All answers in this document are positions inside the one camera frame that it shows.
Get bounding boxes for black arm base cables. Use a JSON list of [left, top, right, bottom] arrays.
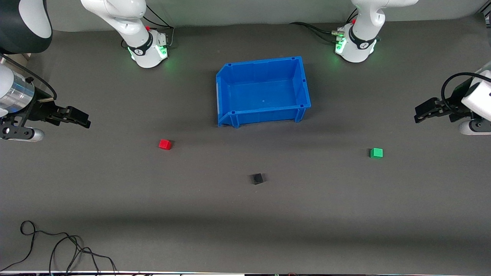
[[289, 8, 359, 43], [121, 4, 175, 50]]

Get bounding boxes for blue plastic storage bin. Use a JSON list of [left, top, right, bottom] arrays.
[[216, 56, 311, 128]]

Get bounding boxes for black right arm base cables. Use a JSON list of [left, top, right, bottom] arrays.
[[121, 4, 175, 50]]

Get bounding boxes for loose thin black cable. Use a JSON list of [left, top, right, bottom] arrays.
[[0, 220, 117, 276]]

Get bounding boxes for black left arm base cables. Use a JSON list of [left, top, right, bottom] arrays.
[[289, 8, 359, 43]]

